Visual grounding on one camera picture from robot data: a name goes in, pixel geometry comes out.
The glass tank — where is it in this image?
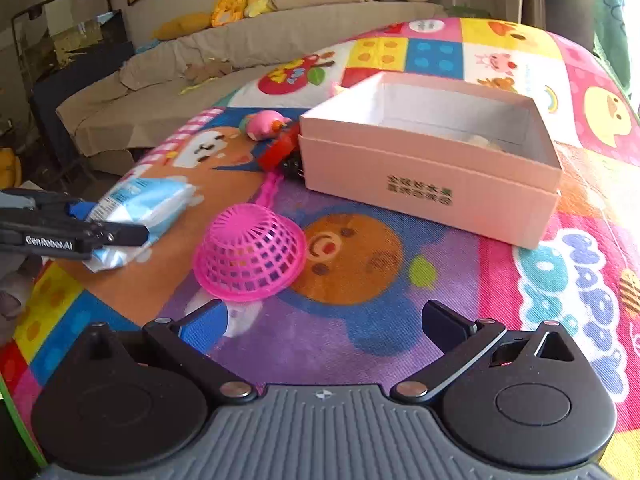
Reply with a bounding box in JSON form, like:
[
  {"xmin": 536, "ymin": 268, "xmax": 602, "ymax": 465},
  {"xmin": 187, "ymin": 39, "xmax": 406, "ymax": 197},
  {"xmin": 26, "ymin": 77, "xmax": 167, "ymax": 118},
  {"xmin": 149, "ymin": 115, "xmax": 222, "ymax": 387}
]
[{"xmin": 11, "ymin": 0, "xmax": 128, "ymax": 93}]

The yellow plush toy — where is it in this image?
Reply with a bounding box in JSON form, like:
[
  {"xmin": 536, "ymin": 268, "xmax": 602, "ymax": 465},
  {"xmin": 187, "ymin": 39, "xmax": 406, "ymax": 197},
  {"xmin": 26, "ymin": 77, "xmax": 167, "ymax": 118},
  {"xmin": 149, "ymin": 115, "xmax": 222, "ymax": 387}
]
[{"xmin": 211, "ymin": 0, "xmax": 247, "ymax": 28}]

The yellow cushion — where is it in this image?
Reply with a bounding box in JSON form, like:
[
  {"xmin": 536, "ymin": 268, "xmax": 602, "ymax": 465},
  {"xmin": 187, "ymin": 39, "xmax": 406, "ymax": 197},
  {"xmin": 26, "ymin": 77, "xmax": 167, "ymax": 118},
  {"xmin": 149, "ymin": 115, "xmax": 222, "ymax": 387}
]
[{"xmin": 151, "ymin": 12, "xmax": 213, "ymax": 42}]

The green printed cloth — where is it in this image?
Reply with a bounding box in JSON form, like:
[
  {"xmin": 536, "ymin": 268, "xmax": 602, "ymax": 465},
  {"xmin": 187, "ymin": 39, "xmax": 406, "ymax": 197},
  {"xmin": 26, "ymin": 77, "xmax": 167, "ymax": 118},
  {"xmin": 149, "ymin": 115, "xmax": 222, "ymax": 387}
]
[{"xmin": 592, "ymin": 0, "xmax": 635, "ymax": 98}]

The colourful printed play mat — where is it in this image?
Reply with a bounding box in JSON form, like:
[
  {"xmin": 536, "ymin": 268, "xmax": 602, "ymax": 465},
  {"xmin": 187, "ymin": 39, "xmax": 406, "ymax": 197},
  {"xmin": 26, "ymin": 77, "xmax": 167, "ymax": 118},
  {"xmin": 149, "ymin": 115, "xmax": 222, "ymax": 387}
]
[{"xmin": 0, "ymin": 16, "xmax": 640, "ymax": 480}]

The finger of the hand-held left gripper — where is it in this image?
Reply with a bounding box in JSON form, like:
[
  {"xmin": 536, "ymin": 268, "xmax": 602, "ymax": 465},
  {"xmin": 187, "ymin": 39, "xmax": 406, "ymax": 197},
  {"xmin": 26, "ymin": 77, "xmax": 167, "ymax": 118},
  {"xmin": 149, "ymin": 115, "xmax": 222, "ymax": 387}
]
[
  {"xmin": 0, "ymin": 217, "xmax": 151, "ymax": 262},
  {"xmin": 0, "ymin": 189, "xmax": 103, "ymax": 222}
]

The brown plush toy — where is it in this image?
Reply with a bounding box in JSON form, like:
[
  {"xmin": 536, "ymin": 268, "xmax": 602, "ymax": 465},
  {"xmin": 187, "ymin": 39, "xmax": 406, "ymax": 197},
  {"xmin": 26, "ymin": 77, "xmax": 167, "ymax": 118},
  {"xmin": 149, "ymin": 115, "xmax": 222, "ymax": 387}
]
[{"xmin": 184, "ymin": 60, "xmax": 234, "ymax": 87}]

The pink cardboard box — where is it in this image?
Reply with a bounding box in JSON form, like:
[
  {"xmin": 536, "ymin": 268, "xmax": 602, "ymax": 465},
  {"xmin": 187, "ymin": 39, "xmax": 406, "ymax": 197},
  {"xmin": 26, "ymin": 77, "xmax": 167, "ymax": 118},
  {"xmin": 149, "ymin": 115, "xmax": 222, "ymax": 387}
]
[{"xmin": 298, "ymin": 71, "xmax": 564, "ymax": 250}]

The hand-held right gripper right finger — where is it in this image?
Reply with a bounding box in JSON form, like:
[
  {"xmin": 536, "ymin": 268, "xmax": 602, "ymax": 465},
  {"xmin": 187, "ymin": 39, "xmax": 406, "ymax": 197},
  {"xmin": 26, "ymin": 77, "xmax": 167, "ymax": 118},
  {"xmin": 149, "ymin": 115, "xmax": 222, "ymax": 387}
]
[{"xmin": 390, "ymin": 300, "xmax": 576, "ymax": 403}]

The beige covered sofa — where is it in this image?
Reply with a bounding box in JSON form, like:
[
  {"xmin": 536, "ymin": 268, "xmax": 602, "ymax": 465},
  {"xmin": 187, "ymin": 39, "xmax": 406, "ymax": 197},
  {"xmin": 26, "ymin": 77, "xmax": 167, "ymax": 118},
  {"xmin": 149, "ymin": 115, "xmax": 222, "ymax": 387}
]
[{"xmin": 55, "ymin": 0, "xmax": 451, "ymax": 176}]

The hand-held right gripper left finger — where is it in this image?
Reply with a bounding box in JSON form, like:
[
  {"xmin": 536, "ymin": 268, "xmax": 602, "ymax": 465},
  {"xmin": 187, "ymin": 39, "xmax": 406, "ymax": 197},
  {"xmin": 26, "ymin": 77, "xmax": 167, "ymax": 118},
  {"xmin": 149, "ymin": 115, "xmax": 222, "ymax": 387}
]
[{"xmin": 85, "ymin": 299, "xmax": 257, "ymax": 403}]

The pink teal squishy toy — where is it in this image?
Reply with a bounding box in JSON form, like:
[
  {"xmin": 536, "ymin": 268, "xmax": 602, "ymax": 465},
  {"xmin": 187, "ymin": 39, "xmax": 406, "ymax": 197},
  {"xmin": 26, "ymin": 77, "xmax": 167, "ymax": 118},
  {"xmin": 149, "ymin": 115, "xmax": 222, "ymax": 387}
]
[{"xmin": 239, "ymin": 110, "xmax": 292, "ymax": 141}]

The blue white tissue pack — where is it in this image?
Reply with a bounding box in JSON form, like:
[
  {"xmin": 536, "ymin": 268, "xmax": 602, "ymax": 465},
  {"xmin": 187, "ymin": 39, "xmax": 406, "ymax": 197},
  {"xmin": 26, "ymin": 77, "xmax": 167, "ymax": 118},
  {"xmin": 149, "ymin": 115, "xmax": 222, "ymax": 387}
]
[{"xmin": 82, "ymin": 176, "xmax": 198, "ymax": 273}]

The red toy car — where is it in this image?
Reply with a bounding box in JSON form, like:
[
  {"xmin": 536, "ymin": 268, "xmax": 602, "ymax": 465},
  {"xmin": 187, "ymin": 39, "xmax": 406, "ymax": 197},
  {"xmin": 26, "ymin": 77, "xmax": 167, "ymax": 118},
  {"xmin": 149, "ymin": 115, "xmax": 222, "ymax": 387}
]
[{"xmin": 257, "ymin": 127, "xmax": 303, "ymax": 181}]

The pink plastic basket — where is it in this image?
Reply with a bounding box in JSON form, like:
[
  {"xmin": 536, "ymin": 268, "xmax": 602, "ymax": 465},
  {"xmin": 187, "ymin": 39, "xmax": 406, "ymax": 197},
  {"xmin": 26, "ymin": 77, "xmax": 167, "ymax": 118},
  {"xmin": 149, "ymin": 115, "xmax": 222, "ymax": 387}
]
[{"xmin": 192, "ymin": 172, "xmax": 308, "ymax": 303}]

